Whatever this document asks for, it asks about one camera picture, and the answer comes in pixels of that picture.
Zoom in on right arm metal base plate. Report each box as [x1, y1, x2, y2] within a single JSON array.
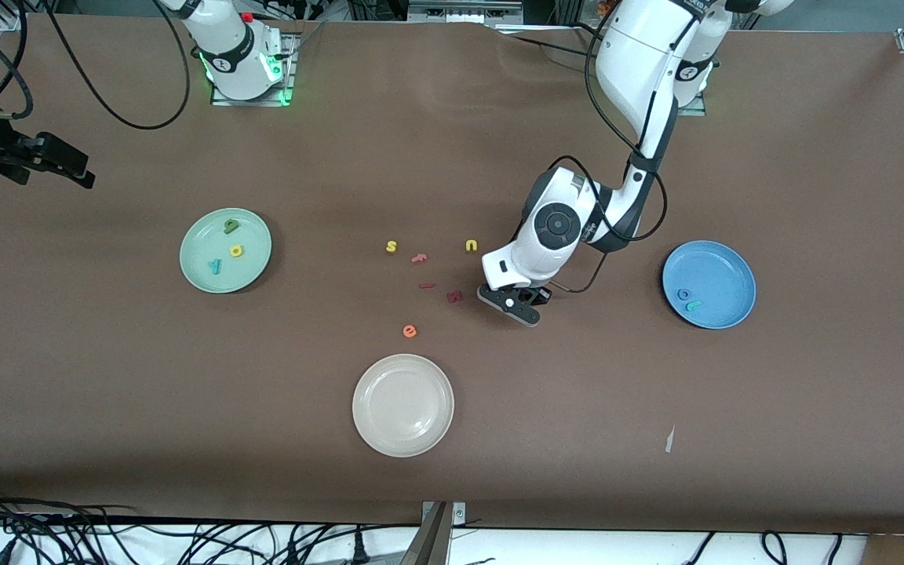
[[210, 31, 300, 107]]

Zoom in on metal corner bracket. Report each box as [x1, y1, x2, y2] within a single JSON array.
[[421, 501, 467, 528]]

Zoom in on brown table cover sheet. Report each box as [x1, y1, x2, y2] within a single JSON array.
[[0, 12, 904, 536]]

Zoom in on grey metal box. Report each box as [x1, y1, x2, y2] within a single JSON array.
[[407, 0, 525, 24]]

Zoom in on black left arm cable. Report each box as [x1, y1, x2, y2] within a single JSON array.
[[548, 0, 669, 295]]

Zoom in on light green plate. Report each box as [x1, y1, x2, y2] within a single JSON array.
[[179, 207, 273, 294]]

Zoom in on black cable tangle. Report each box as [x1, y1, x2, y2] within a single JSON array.
[[0, 483, 421, 565]]

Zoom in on blue plate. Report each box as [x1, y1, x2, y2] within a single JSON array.
[[662, 240, 757, 330]]

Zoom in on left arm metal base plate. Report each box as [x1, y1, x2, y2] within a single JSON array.
[[672, 86, 708, 117]]

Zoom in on beige plate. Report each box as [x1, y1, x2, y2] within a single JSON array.
[[352, 354, 455, 458]]

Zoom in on black base cable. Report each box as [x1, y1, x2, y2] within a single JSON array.
[[499, 22, 602, 67]]

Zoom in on grey camera stand pole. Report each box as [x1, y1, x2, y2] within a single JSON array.
[[397, 504, 453, 565]]

